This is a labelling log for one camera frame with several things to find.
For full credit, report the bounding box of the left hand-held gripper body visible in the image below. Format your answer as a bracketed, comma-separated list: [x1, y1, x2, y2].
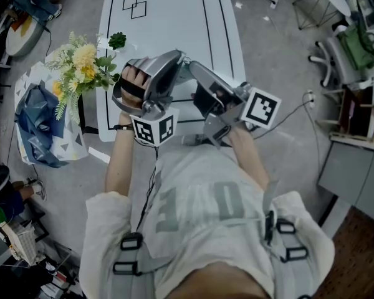
[111, 49, 186, 147]

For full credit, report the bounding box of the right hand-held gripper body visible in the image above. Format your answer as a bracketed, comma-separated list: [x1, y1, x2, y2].
[188, 60, 282, 149]

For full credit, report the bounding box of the person's left forearm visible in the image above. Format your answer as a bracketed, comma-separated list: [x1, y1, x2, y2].
[104, 112, 137, 196]

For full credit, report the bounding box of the person's right forearm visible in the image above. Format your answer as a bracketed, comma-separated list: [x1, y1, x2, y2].
[227, 126, 271, 192]

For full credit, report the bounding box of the person's left hand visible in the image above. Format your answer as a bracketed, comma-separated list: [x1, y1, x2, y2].
[120, 66, 151, 106]

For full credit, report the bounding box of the person's sneaker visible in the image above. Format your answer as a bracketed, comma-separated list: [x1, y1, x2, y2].
[180, 133, 213, 148]

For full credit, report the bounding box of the person's white t-shirt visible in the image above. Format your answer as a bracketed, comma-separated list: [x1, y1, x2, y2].
[78, 143, 336, 299]

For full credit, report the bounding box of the white office chair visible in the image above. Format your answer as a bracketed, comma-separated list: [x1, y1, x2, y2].
[308, 26, 374, 88]

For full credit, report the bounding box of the small green succulent plant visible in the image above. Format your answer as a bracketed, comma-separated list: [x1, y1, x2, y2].
[108, 32, 127, 51]

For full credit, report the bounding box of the wooden stool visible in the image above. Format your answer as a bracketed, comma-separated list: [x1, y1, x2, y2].
[314, 82, 374, 143]

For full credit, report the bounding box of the yellow flower bouquet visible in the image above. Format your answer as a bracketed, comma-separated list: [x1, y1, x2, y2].
[45, 31, 121, 126]

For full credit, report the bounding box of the grey cabinet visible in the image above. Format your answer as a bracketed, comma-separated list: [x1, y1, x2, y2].
[317, 140, 374, 213]

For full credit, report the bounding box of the green handbag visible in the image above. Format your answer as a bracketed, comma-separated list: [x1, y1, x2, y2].
[338, 23, 374, 71]

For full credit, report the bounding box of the round white orange-patterned pouf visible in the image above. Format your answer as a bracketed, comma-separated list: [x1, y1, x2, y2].
[5, 11, 45, 58]

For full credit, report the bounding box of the white perforated basket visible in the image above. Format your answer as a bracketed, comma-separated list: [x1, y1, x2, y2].
[0, 221, 38, 266]

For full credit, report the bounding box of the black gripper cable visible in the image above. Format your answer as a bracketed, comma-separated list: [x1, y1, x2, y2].
[136, 145, 160, 232]

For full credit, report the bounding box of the grey harness strap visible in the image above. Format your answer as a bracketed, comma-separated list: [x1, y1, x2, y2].
[112, 231, 175, 299]
[261, 210, 319, 299]

